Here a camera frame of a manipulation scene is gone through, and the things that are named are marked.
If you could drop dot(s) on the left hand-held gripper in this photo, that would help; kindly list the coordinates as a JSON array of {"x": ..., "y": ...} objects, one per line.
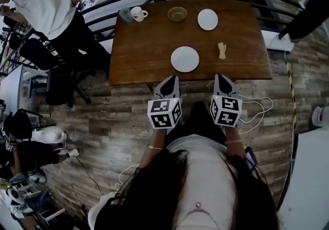
[{"x": 164, "y": 113}]

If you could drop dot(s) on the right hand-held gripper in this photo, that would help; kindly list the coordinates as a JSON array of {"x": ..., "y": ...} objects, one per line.
[{"x": 226, "y": 111}]

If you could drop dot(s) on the big white plate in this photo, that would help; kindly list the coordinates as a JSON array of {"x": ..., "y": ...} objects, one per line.
[
  {"x": 207, "y": 19},
  {"x": 185, "y": 59}
]

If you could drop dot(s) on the white plastic jug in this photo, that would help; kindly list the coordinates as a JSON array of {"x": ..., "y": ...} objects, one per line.
[{"x": 321, "y": 117}]

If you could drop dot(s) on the white mug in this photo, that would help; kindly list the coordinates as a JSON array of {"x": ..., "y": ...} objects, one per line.
[{"x": 137, "y": 14}]

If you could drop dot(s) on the white cabinet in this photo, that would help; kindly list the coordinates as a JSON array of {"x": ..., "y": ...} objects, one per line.
[{"x": 308, "y": 185}]

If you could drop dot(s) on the person's black trousers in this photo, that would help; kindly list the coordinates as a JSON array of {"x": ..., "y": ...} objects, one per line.
[{"x": 198, "y": 121}]

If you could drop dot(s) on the black office chair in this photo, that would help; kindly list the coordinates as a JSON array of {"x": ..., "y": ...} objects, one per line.
[{"x": 36, "y": 54}]

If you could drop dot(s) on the dark phone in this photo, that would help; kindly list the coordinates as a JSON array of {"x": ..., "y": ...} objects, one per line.
[{"x": 250, "y": 157}]

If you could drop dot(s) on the translucent green cup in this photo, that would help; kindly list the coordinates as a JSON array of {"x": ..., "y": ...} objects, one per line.
[{"x": 125, "y": 15}]

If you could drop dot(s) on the person's right forearm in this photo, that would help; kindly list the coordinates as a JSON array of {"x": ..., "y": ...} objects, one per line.
[{"x": 235, "y": 146}]

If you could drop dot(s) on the beige bowl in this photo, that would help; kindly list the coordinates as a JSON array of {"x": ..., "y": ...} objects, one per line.
[{"x": 177, "y": 14}]

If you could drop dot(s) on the pink wristband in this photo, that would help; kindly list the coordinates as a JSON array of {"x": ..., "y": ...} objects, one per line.
[{"x": 233, "y": 141}]

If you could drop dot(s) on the yellow black striped tape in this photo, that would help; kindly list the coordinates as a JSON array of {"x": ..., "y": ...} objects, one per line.
[{"x": 291, "y": 82}]

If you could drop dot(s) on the person's left forearm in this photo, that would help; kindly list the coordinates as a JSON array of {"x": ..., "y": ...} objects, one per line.
[{"x": 154, "y": 144}]

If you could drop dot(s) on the white sheet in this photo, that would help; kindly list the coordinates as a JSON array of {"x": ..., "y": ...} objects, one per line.
[{"x": 278, "y": 42}]

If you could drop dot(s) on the person's white shirt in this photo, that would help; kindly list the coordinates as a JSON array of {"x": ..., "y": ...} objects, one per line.
[{"x": 213, "y": 172}]

